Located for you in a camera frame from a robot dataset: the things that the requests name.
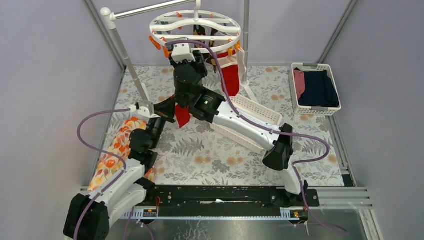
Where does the red snowflake sock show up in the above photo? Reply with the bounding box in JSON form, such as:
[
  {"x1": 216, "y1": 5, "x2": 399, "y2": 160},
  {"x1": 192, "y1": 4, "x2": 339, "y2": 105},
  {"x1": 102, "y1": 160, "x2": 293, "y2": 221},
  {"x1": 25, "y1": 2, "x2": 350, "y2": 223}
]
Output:
[{"x1": 217, "y1": 50, "x2": 240, "y2": 97}]

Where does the brown argyle sock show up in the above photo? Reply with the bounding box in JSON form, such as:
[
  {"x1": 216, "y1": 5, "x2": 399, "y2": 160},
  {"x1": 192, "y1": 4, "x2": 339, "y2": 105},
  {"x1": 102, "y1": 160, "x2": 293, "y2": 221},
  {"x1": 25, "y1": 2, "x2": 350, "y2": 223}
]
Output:
[{"x1": 194, "y1": 25, "x2": 216, "y2": 74}]

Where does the white round clip hanger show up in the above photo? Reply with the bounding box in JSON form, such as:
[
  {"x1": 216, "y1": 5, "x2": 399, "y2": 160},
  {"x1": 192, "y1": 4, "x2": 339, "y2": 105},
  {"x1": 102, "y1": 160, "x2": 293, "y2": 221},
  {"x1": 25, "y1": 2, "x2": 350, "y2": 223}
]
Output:
[{"x1": 149, "y1": 9, "x2": 242, "y2": 53}]

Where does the orange clip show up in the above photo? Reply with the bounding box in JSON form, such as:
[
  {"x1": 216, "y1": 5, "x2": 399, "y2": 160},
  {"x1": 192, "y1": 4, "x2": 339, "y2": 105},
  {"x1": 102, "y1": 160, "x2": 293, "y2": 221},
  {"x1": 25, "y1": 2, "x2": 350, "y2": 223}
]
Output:
[
  {"x1": 149, "y1": 36, "x2": 162, "y2": 50},
  {"x1": 227, "y1": 47, "x2": 233, "y2": 57}
]

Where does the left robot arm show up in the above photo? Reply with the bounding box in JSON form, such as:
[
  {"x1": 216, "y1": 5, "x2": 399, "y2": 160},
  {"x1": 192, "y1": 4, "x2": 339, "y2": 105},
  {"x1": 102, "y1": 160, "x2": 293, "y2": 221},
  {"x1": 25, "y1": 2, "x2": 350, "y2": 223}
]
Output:
[{"x1": 63, "y1": 96, "x2": 176, "y2": 240}]

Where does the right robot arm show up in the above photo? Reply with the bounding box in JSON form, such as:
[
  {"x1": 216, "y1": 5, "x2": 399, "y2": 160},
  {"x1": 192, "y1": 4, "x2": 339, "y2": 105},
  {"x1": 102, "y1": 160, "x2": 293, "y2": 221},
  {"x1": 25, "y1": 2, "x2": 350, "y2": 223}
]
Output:
[{"x1": 168, "y1": 50, "x2": 307, "y2": 206}]

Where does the white rack right foot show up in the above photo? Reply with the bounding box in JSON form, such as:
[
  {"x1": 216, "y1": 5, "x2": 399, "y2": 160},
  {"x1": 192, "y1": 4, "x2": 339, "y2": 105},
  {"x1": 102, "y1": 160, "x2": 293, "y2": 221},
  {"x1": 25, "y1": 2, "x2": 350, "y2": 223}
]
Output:
[{"x1": 240, "y1": 78, "x2": 259, "y2": 103}]

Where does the floral grey tablecloth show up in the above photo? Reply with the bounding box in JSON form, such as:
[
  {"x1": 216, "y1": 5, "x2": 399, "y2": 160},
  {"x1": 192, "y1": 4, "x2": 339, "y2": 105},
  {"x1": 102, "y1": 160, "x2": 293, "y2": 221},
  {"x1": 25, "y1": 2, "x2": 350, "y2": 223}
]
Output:
[{"x1": 103, "y1": 66, "x2": 345, "y2": 187}]

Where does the white perforated sock basket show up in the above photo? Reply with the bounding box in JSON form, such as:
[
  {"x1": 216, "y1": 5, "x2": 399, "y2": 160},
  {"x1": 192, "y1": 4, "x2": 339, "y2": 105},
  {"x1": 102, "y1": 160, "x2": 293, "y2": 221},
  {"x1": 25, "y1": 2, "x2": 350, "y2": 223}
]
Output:
[{"x1": 210, "y1": 95, "x2": 282, "y2": 154}]

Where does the floral orange cloth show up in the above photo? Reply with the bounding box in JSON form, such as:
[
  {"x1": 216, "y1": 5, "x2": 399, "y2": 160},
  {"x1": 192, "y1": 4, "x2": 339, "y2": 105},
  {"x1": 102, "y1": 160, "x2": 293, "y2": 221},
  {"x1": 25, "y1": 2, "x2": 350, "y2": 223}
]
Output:
[{"x1": 88, "y1": 117, "x2": 148, "y2": 191}]

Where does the grey left rack pole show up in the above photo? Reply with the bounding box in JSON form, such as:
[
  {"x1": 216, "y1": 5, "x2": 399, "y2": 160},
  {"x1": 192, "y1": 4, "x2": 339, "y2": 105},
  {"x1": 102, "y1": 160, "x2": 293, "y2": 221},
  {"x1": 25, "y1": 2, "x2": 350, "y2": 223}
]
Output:
[{"x1": 99, "y1": 7, "x2": 152, "y2": 104}]

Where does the grey horizontal rack bar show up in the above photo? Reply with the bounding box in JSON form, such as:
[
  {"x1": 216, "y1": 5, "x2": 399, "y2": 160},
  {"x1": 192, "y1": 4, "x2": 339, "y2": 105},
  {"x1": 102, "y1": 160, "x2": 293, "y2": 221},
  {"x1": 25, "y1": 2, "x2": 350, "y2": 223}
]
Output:
[{"x1": 111, "y1": 0, "x2": 194, "y2": 21}]

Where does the pink garment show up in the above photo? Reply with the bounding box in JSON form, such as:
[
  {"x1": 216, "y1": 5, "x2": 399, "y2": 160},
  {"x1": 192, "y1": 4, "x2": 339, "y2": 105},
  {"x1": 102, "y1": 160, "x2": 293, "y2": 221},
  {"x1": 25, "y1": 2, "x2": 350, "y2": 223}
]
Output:
[{"x1": 293, "y1": 68, "x2": 306, "y2": 100}]

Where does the white basket with clothes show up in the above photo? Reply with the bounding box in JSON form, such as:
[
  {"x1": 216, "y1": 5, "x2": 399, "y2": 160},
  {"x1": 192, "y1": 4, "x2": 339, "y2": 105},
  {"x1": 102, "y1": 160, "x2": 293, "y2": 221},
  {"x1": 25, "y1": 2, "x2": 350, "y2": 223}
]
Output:
[{"x1": 289, "y1": 62, "x2": 342, "y2": 116}]

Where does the navy garment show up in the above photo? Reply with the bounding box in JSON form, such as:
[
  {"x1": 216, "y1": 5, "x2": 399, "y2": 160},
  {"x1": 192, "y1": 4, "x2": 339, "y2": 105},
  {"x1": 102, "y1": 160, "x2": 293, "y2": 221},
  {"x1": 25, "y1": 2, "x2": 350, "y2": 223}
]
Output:
[{"x1": 298, "y1": 70, "x2": 340, "y2": 108}]

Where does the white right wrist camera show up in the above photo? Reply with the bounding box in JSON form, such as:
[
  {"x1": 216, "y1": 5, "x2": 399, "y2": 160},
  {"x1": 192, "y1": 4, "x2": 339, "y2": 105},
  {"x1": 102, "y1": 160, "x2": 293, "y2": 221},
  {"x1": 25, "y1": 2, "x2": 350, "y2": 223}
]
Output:
[{"x1": 169, "y1": 37, "x2": 195, "y2": 62}]

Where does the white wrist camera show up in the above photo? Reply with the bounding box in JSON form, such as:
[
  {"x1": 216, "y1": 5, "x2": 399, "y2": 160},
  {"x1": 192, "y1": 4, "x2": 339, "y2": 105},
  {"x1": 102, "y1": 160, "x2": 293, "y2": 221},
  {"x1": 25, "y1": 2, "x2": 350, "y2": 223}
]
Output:
[
  {"x1": 169, "y1": 37, "x2": 195, "y2": 62},
  {"x1": 128, "y1": 100, "x2": 158, "y2": 119}
]

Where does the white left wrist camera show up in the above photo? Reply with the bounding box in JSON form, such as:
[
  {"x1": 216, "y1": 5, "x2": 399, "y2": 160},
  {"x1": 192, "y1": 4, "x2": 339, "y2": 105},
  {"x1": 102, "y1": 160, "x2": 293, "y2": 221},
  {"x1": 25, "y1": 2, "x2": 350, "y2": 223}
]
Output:
[{"x1": 128, "y1": 100, "x2": 158, "y2": 119}]

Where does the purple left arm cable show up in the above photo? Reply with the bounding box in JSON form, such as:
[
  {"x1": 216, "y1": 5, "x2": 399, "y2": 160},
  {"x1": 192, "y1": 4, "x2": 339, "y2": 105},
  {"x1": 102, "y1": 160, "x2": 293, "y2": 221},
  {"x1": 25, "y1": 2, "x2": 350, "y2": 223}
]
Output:
[{"x1": 72, "y1": 107, "x2": 133, "y2": 240}]

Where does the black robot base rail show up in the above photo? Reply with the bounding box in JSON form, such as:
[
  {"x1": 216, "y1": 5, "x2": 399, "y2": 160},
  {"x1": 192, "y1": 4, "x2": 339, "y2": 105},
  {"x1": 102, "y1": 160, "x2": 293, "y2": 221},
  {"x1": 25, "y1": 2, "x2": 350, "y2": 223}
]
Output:
[{"x1": 136, "y1": 185, "x2": 320, "y2": 219}]

